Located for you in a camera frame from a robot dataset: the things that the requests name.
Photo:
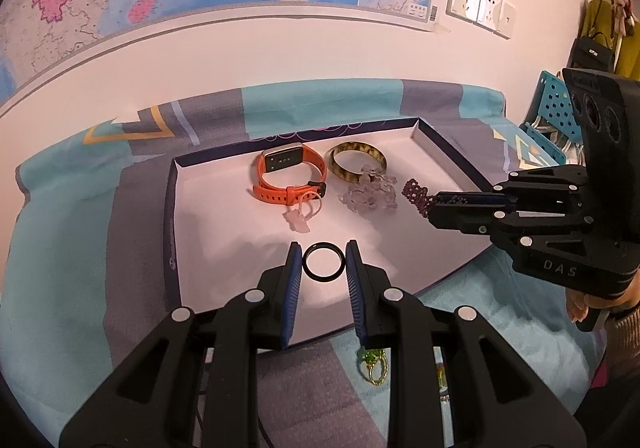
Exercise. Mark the piece of clear tape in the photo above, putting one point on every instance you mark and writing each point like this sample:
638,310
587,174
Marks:
441,28

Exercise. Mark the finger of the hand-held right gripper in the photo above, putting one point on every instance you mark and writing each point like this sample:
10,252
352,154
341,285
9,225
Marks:
460,219
480,199

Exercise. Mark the teal and grey printed blanket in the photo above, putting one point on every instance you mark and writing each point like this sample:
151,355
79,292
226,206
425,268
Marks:
75,228

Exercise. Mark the black handbag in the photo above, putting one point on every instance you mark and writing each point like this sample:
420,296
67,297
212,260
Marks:
592,55

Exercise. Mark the person's right forearm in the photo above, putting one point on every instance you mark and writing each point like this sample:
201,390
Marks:
625,343

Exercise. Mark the person's right hand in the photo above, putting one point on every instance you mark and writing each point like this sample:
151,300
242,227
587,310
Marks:
575,305

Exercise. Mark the tortoiseshell bangle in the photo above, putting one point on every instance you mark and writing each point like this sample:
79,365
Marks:
345,175

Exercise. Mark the white shallow tray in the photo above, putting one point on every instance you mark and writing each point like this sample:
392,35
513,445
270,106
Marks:
225,228

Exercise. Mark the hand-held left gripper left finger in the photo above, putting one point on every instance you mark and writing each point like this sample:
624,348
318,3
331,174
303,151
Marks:
292,293

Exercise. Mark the blue perforated plastic basket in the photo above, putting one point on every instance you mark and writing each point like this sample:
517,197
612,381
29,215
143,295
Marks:
550,107

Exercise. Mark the orange smart band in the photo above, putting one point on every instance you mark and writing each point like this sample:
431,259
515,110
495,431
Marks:
272,195

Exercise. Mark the small plush toy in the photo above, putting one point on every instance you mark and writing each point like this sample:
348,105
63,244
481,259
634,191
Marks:
625,10

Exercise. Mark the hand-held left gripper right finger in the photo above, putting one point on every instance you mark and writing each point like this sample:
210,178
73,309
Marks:
356,293

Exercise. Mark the yellow bag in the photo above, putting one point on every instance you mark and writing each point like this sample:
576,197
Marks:
600,15

